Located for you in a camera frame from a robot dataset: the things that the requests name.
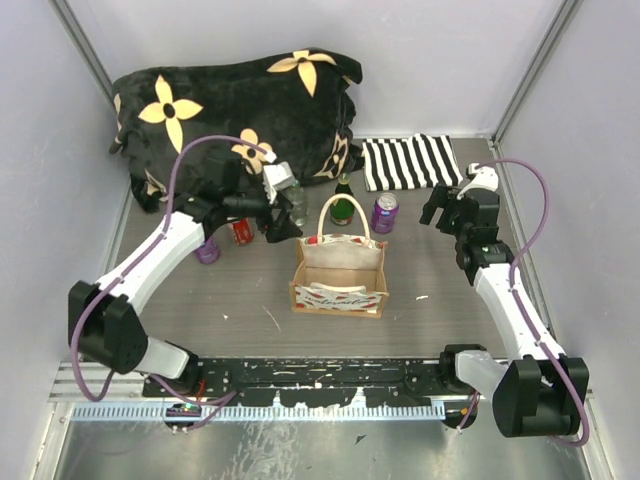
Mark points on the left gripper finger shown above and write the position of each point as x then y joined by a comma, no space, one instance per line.
282,206
282,228

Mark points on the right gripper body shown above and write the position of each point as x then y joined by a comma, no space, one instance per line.
450,221

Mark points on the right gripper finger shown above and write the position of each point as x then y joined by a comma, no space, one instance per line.
428,211
439,197

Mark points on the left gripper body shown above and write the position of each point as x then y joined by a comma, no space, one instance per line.
255,205

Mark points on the green glass bottle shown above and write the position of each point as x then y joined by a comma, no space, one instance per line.
342,210

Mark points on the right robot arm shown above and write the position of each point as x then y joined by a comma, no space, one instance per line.
540,391

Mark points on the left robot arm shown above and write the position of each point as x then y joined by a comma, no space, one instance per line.
104,317

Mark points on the clear glass bottle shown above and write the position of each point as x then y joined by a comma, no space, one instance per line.
298,198

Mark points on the red cola can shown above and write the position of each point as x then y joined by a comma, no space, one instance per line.
241,231

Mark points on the black white striped cloth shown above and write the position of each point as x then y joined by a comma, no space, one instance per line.
415,162

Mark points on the purple soda can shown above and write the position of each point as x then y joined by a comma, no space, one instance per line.
384,213

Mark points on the purple can at left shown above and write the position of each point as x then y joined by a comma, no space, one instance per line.
208,252

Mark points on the black floral plush blanket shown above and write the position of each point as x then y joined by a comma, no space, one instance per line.
294,104

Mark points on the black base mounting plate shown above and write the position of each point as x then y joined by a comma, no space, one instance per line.
324,382

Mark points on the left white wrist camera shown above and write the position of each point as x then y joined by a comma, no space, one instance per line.
277,176

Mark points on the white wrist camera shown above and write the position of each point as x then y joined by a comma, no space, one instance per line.
480,176
277,176

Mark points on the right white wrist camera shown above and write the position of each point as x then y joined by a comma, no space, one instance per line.
480,176

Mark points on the aluminium rail frame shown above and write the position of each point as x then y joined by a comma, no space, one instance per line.
135,397

